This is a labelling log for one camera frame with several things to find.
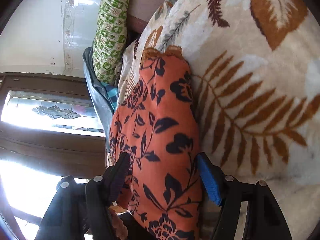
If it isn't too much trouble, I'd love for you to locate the green checkered pillow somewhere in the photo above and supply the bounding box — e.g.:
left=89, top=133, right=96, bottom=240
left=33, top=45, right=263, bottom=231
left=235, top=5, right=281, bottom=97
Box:
left=92, top=0, right=130, bottom=85

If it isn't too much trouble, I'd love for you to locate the teal striped cloth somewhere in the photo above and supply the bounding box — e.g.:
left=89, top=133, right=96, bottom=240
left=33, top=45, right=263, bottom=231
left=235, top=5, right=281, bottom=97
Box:
left=101, top=82, right=119, bottom=112

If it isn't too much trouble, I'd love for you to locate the person left hand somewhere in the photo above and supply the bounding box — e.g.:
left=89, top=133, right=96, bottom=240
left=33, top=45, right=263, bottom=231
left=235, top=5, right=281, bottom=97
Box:
left=109, top=209, right=128, bottom=240

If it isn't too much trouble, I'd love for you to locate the blue denim garment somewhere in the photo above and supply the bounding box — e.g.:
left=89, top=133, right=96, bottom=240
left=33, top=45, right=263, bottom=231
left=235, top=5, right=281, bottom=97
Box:
left=82, top=47, right=114, bottom=151

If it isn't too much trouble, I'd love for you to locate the stained glass window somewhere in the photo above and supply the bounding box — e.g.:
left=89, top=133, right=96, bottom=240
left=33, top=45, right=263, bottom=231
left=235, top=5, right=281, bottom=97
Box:
left=1, top=73, right=105, bottom=239

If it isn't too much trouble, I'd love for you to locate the leaf pattern fleece blanket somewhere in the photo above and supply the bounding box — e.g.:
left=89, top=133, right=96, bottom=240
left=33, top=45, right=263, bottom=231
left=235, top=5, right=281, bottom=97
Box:
left=119, top=0, right=319, bottom=239

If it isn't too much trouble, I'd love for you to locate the orange floral blouse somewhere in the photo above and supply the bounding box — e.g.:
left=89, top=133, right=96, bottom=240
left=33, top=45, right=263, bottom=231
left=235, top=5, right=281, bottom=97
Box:
left=110, top=46, right=202, bottom=239

